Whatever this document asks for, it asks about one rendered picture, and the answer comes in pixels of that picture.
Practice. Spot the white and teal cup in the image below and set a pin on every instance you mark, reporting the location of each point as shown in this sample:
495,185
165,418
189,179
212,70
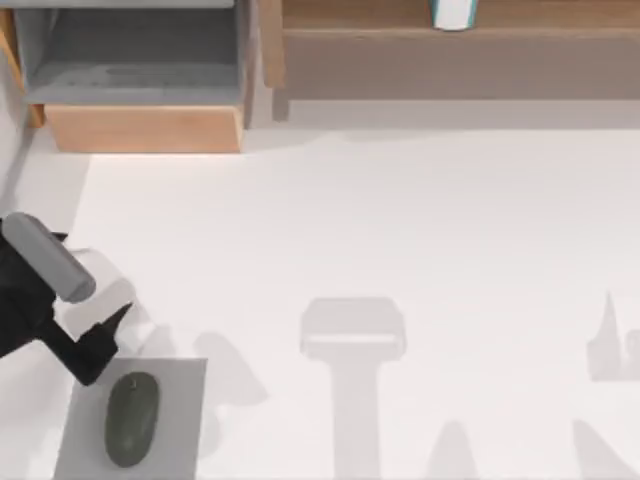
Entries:
454,14

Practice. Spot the wooden cupboard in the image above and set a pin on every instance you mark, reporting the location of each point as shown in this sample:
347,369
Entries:
15,85

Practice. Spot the dark grey computer mouse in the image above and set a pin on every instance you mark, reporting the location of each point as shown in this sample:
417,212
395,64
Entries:
131,420

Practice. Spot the open wooden shelf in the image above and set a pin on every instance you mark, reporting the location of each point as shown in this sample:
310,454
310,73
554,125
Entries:
450,65

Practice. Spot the grey mouse pad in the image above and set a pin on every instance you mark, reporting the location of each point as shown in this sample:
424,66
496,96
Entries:
180,420

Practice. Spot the pale wooden drawer front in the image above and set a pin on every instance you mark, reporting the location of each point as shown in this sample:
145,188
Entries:
142,129

